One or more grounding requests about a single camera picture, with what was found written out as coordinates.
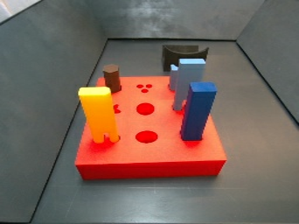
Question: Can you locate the small grey blue peg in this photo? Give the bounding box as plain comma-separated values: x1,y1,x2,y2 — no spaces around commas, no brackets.
170,64,179,91

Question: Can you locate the black curved holder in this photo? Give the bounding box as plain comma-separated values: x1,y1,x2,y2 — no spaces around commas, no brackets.
163,45,210,72

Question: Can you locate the dark blue rectangular peg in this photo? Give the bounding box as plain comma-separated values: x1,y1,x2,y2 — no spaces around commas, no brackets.
180,82,218,141

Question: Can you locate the light blue rectangular peg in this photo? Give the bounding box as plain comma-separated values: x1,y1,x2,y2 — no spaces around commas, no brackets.
172,59,206,111

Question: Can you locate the yellow two prong peg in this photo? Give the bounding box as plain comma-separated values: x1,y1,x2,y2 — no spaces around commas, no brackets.
79,87,119,144

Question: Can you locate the red peg board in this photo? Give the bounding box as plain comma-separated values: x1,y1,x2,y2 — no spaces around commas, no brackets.
75,76,227,180

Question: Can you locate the brown hexagonal peg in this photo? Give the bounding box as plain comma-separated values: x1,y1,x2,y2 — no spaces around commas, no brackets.
103,64,121,93

